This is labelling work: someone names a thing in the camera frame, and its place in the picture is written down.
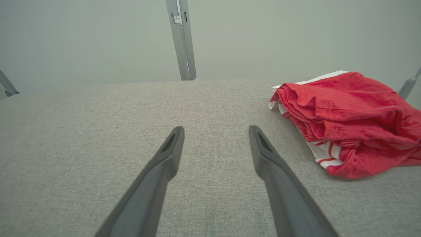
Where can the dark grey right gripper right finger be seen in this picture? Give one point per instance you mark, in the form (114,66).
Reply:
(289,204)

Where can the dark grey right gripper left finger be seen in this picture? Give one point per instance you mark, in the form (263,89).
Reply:
(148,197)

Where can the red number 23 basketball jersey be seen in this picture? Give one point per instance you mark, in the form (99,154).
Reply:
(361,163)

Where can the grey metal partition post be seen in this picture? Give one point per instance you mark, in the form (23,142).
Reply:
(6,85)
(408,87)
(182,49)

